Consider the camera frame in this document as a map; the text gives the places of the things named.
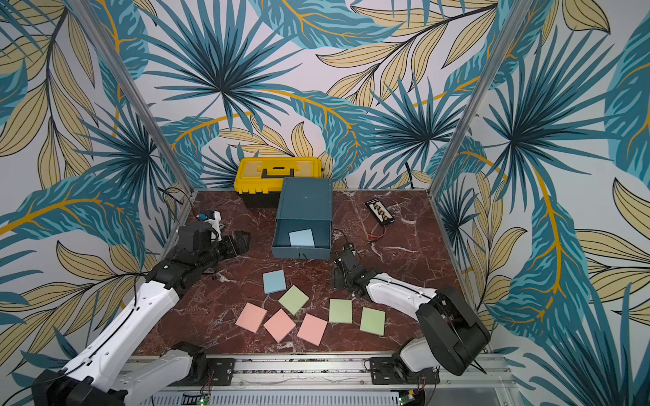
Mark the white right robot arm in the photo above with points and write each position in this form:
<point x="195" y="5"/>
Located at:
<point x="453" y="334"/>

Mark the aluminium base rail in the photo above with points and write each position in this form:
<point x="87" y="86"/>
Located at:
<point x="353" y="378"/>

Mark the teal top drawer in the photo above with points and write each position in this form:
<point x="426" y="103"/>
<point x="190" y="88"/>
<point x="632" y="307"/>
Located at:
<point x="322" y="233"/>

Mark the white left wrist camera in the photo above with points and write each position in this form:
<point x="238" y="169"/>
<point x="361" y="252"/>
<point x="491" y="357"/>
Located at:
<point x="213" y="218"/>

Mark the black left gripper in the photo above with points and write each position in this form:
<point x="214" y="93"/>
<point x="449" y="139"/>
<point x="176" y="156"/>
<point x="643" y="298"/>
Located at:
<point x="244" y="246"/>

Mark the pink sticky note pad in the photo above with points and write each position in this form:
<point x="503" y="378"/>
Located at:
<point x="251" y="317"/>
<point x="312" y="329"/>
<point x="279" y="325"/>

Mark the aluminium corner post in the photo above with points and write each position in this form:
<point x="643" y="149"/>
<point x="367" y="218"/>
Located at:
<point x="100" y="38"/>
<point x="493" y="63"/>

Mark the blue sticky note pad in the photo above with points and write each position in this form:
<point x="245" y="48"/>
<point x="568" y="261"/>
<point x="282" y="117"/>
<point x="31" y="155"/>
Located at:
<point x="302" y="238"/>
<point x="274" y="282"/>

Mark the teal drawer cabinet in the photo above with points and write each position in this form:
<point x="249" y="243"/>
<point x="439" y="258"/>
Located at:
<point x="309" y="199"/>

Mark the black battery holder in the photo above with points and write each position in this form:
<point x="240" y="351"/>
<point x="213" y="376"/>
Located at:
<point x="380" y="212"/>

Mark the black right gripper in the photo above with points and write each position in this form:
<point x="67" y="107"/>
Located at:
<point x="346" y="261"/>

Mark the yellow black toolbox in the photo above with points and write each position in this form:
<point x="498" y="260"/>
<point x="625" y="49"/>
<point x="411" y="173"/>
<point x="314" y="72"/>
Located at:
<point x="259" y="180"/>

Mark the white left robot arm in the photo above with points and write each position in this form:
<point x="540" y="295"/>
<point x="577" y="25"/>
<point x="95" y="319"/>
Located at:
<point x="93" y="377"/>

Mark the green sticky note pad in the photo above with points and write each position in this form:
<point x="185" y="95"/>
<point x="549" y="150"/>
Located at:
<point x="373" y="321"/>
<point x="340" y="311"/>
<point x="293" y="300"/>

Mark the right aluminium corner post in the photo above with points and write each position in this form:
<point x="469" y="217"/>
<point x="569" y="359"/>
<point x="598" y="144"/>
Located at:
<point x="493" y="63"/>

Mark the left aluminium corner post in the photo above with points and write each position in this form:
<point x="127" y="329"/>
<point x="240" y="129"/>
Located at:
<point x="100" y="38"/>

